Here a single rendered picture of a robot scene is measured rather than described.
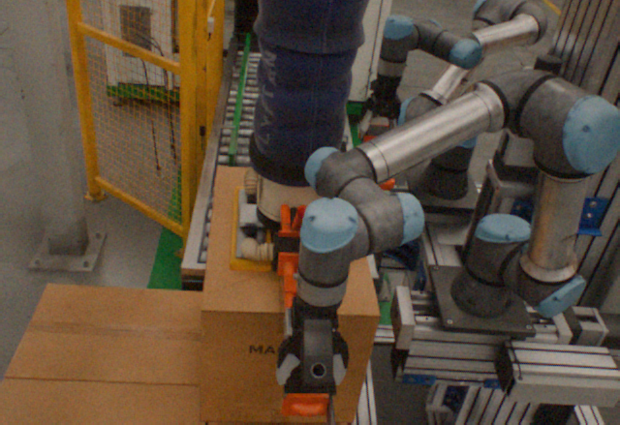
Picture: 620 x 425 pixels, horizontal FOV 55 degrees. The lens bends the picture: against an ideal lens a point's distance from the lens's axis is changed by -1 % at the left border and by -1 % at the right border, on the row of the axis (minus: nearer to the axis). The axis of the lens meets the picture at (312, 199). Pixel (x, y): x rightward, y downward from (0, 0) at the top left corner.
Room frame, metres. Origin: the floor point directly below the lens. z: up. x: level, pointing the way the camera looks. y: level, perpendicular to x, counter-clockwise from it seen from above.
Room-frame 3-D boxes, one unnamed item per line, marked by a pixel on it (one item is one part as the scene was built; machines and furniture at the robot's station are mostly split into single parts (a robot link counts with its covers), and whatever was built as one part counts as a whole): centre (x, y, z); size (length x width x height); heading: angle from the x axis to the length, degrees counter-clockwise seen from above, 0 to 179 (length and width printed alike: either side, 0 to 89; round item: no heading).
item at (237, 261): (1.24, 0.15, 1.09); 0.34 x 0.10 x 0.05; 8
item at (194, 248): (2.74, 0.53, 0.50); 2.31 x 0.05 x 0.19; 6
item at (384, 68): (1.57, -0.17, 1.43); 0.08 x 0.08 x 0.05
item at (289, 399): (0.66, -0.02, 1.20); 0.08 x 0.07 x 0.05; 8
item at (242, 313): (1.25, 0.06, 0.87); 0.60 x 0.40 x 0.40; 8
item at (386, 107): (1.56, -0.17, 1.35); 0.09 x 0.08 x 0.12; 8
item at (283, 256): (1.01, 0.02, 1.20); 0.10 x 0.08 x 0.06; 98
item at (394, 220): (0.75, -0.10, 1.51); 0.11 x 0.11 x 0.08; 35
